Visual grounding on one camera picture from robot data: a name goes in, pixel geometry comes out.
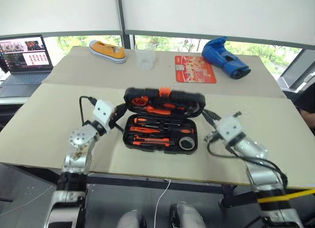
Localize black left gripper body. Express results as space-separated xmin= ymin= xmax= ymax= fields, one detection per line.
xmin=109 ymin=105 xmax=124 ymax=130

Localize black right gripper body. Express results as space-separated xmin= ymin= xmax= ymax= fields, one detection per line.
xmin=209 ymin=115 xmax=223 ymax=130

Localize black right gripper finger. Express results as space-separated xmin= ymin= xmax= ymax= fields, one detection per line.
xmin=202 ymin=109 xmax=221 ymax=121
xmin=203 ymin=114 xmax=215 ymax=127

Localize orange plastic tool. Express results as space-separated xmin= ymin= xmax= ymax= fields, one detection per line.
xmin=129 ymin=126 xmax=162 ymax=134

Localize black orange handled screwdriver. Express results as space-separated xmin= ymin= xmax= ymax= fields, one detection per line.
xmin=147 ymin=126 xmax=194 ymax=135

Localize black orange utility knife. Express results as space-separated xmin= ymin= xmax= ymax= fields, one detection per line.
xmin=132 ymin=136 xmax=176 ymax=147

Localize black orange tool case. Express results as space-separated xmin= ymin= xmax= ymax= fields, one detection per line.
xmin=122 ymin=87 xmax=206 ymax=155

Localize black tape measure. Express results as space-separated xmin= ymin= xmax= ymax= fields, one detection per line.
xmin=178 ymin=136 xmax=195 ymax=150

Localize red printed packet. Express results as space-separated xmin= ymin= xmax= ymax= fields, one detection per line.
xmin=174 ymin=55 xmax=217 ymax=84

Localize clear plastic measuring cup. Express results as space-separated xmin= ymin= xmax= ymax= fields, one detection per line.
xmin=134 ymin=42 xmax=156 ymax=71

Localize blue boxing glove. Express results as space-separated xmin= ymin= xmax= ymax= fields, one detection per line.
xmin=201 ymin=36 xmax=252 ymax=80

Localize orange canvas sneaker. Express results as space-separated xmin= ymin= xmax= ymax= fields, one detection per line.
xmin=89 ymin=40 xmax=127 ymax=65

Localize person in dark clothes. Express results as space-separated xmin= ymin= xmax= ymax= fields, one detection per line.
xmin=294 ymin=82 xmax=315 ymax=137

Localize grey rounded robot foot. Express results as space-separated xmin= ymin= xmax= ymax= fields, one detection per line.
xmin=116 ymin=209 xmax=146 ymax=228
xmin=169 ymin=202 xmax=207 ymax=228

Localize white roller blind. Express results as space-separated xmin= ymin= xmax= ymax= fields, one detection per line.
xmin=0 ymin=0 xmax=123 ymax=38
xmin=120 ymin=0 xmax=315 ymax=51

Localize open laptop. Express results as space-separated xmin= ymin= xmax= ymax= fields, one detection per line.
xmin=0 ymin=34 xmax=54 ymax=98

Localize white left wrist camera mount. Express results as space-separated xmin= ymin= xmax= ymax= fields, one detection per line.
xmin=93 ymin=99 xmax=116 ymax=134

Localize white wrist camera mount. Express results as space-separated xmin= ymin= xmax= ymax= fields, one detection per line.
xmin=93 ymin=99 xmax=116 ymax=134
xmin=213 ymin=113 xmax=247 ymax=144

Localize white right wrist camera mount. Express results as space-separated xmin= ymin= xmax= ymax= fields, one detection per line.
xmin=213 ymin=113 xmax=247 ymax=144

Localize slim orange handled screwdriver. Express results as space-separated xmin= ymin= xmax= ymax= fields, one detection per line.
xmin=133 ymin=117 xmax=174 ymax=127

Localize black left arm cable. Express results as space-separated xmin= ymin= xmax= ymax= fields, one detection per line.
xmin=79 ymin=95 xmax=97 ymax=127

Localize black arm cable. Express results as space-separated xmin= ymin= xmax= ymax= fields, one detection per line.
xmin=206 ymin=131 xmax=288 ymax=189
xmin=79 ymin=95 xmax=97 ymax=127

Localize orange handled pliers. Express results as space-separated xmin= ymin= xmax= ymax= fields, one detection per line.
xmin=144 ymin=105 xmax=177 ymax=116

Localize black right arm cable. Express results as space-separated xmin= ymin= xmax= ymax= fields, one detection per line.
xmin=206 ymin=131 xmax=288 ymax=189

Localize thin white cable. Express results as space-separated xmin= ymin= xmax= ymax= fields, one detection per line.
xmin=153 ymin=178 xmax=172 ymax=228

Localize dark window frame post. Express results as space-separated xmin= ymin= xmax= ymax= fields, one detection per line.
xmin=115 ymin=0 xmax=135 ymax=49

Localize yellow strap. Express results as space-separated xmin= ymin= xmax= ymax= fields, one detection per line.
xmin=257 ymin=188 xmax=315 ymax=204

